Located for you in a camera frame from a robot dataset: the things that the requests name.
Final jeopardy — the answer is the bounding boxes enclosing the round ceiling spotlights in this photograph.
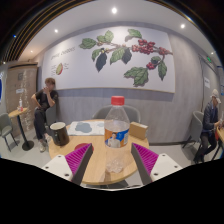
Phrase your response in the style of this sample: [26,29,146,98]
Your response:
[29,6,214,56]

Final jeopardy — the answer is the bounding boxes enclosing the coffee plant wall mural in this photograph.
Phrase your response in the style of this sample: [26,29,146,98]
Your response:
[41,25,177,94]

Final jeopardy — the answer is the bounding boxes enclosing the grey chair with thin legs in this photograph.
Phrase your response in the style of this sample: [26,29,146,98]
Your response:
[0,112,19,153]

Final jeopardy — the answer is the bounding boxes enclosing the small cardboard box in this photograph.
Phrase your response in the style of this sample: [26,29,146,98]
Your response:
[128,121,149,141]

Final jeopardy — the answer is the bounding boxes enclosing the person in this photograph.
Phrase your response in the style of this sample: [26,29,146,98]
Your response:
[194,88,224,164]
[30,77,60,153]

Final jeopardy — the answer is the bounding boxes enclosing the white wall notice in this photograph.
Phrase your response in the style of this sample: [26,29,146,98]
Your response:
[203,77,212,89]

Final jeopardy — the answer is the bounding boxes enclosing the white paper with grey blots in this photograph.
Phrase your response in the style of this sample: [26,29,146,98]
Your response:
[67,120,106,137]

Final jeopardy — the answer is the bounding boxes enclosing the small round wooden side table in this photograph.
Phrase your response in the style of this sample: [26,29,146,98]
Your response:
[8,107,35,152]

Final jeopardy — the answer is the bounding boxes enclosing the dark mug with white inside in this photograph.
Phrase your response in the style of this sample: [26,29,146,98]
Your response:
[49,121,71,147]

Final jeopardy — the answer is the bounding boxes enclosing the clear red-capped drink bottle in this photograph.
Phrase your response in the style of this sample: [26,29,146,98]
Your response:
[104,95,131,174]

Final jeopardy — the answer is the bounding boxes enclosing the brown wooden door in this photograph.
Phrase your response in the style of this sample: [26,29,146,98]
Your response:
[5,63,39,134]

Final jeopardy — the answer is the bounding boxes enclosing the flat round red coaster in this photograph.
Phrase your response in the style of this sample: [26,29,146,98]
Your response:
[74,142,91,152]

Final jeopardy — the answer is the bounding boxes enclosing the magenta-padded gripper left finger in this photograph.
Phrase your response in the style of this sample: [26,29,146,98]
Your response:
[41,143,94,186]

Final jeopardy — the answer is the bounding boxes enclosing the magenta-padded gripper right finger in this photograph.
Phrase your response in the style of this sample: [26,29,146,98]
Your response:
[130,142,184,186]

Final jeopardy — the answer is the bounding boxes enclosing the grey upholstered chair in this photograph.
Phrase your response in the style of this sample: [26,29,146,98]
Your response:
[44,104,58,138]
[182,110,205,149]
[91,104,142,124]

